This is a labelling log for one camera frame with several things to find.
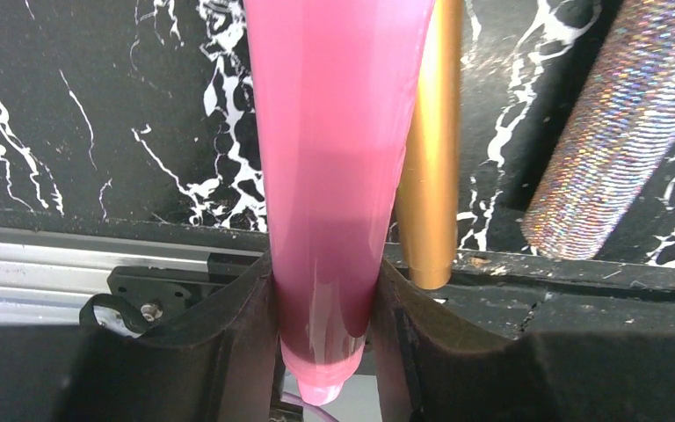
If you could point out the pink microphone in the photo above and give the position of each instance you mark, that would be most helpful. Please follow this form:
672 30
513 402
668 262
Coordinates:
334 87

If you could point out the glitter rhinestone microphone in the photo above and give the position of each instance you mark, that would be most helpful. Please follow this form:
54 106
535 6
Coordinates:
620 129

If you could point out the gold microphone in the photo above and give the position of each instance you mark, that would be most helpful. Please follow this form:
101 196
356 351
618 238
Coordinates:
427 195

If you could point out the black front mounting bar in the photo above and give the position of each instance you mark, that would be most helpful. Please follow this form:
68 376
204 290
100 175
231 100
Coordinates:
52 264

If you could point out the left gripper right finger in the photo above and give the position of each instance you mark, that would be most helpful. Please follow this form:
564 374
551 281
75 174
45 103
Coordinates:
435 366

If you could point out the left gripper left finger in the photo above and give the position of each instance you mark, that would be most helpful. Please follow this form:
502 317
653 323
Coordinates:
215 362

